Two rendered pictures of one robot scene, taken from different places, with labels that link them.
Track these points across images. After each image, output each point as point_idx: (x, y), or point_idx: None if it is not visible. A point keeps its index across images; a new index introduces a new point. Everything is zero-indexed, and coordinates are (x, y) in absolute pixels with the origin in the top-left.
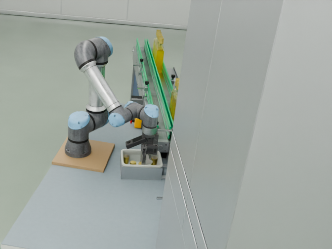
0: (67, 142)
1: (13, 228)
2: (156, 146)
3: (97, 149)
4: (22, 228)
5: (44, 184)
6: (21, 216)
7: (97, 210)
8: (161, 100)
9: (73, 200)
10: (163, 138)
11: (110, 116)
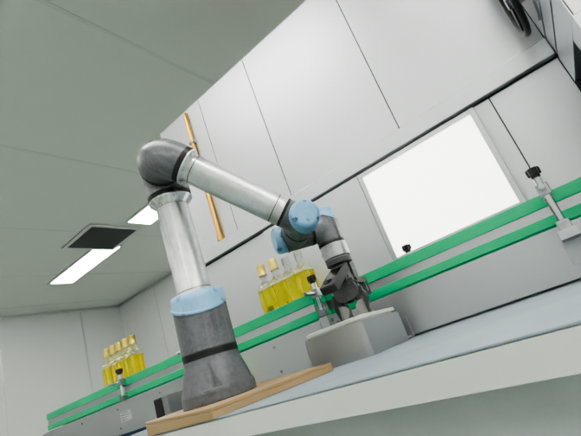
0: (198, 367)
1: (574, 319)
2: (363, 276)
3: None
4: (565, 317)
5: (295, 394)
6: (468, 348)
7: (486, 321)
8: None
9: (420, 347)
10: None
11: (297, 207)
